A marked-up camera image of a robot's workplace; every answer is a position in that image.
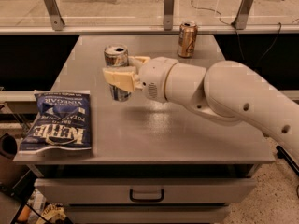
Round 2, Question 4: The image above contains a black drawer handle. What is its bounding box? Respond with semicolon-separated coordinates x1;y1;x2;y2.
129;189;164;203

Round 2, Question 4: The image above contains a metal rail bracket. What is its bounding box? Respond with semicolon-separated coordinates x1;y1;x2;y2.
43;0;64;31
163;0;175;31
233;0;254;30

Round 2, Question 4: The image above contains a grey upper drawer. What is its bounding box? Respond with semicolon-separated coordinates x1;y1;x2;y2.
35;178;256;205

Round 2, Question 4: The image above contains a gold soda can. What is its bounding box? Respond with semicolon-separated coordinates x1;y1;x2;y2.
177;21;198;58

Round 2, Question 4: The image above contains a left metal rail bracket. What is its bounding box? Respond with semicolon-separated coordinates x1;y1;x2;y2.
43;0;64;31

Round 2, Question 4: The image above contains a grey drawer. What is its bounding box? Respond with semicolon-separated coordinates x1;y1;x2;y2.
35;178;256;205
66;205;230;224

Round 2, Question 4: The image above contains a black cable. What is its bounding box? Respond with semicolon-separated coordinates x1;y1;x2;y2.
188;0;283;67

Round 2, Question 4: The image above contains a black stand leg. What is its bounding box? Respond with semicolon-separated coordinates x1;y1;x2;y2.
276;146;299;176

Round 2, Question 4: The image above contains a silver redbull can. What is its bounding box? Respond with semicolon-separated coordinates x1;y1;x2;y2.
104;44;131;102

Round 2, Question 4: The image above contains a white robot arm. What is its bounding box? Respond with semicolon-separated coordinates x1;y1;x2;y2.
103;56;299;159

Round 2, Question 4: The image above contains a grey lower drawer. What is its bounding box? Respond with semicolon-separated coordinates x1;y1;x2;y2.
66;205;230;224

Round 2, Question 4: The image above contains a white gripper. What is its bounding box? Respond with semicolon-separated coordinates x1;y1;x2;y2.
103;56;178;103

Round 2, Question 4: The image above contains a right metal rail bracket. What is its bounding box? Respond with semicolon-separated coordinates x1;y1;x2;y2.
233;0;254;30

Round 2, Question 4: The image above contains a black round object left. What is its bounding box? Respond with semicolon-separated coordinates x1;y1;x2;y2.
0;133;17;159

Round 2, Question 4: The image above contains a snack bag on floor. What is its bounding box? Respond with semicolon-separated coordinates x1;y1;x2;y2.
36;204;66;224

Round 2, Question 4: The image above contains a blue Kettle chip bag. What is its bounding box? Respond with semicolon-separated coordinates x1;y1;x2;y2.
20;91;92;154

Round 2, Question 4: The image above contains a middle metal rail bracket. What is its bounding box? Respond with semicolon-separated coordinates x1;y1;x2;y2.
163;0;175;31

